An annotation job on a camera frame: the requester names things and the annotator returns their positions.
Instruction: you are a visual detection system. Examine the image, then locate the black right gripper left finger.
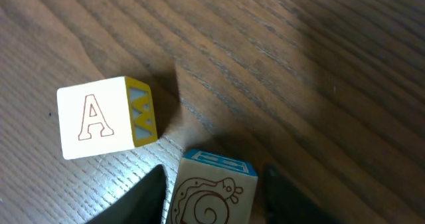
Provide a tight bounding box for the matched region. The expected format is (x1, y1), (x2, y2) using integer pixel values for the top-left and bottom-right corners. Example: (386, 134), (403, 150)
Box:
(86, 165), (167, 224)

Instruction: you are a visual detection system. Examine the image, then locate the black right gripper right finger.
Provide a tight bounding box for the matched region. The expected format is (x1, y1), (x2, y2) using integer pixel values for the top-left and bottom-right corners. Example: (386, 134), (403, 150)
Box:
(263, 164), (339, 224)

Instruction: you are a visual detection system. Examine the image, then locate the wooden block snail letter Y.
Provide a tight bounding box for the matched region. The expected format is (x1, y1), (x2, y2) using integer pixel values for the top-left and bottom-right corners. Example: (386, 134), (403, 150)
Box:
(166, 149), (258, 224)

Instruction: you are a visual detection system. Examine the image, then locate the wooden block letter A green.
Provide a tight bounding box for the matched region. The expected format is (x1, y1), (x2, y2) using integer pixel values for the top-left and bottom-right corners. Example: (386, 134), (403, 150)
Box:
(56, 76), (158, 160)

